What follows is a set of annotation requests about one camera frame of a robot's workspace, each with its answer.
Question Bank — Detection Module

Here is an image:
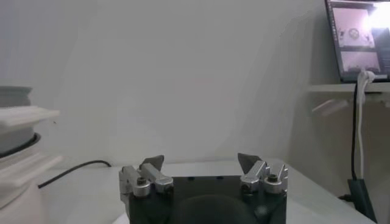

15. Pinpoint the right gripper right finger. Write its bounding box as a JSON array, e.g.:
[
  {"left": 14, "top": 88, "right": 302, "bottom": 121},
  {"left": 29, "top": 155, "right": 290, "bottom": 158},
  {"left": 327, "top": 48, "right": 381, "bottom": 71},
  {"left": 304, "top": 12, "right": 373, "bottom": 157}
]
[{"left": 237, "top": 152, "right": 289, "bottom": 195}]

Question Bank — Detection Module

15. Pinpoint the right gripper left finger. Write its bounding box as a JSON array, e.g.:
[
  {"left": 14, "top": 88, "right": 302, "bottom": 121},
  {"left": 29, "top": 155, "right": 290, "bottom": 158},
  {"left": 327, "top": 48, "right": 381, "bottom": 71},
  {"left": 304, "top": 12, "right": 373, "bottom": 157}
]
[{"left": 118, "top": 154, "right": 174, "bottom": 202}]

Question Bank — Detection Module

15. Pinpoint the white laptop side table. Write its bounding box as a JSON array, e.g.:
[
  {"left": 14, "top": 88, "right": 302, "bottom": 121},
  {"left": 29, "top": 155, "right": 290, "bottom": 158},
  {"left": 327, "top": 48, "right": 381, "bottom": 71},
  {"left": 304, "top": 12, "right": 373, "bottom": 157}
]
[{"left": 307, "top": 82, "right": 390, "bottom": 117}]

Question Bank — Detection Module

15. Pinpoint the cream electric cooker pot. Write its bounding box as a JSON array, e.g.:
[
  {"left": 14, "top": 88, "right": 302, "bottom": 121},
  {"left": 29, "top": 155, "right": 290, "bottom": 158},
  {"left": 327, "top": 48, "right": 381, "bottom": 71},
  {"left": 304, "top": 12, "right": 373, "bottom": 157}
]
[{"left": 0, "top": 152, "right": 64, "bottom": 224}]

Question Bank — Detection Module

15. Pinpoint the grey open laptop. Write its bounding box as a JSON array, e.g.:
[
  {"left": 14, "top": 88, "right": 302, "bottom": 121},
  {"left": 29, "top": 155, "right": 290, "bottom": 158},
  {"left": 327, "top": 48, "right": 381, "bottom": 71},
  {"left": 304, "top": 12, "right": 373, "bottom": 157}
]
[{"left": 324, "top": 0, "right": 390, "bottom": 83}]

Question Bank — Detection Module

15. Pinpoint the black cooker power cord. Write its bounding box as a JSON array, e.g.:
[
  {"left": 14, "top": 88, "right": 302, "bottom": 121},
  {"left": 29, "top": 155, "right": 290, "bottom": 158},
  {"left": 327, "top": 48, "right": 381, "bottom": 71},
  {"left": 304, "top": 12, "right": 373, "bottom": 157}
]
[{"left": 38, "top": 159, "right": 113, "bottom": 189}]

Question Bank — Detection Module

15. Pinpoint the black power adapter cable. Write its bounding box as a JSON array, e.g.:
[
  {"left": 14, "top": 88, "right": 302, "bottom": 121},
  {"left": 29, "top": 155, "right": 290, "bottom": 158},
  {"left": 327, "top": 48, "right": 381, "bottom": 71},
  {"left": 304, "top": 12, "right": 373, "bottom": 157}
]
[{"left": 338, "top": 82, "right": 378, "bottom": 223}]

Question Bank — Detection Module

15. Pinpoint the white USB cable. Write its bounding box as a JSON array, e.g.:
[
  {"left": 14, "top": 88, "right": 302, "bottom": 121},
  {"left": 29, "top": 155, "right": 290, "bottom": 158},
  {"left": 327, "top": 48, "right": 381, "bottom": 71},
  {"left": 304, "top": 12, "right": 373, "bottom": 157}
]
[{"left": 356, "top": 69, "right": 376, "bottom": 180}]

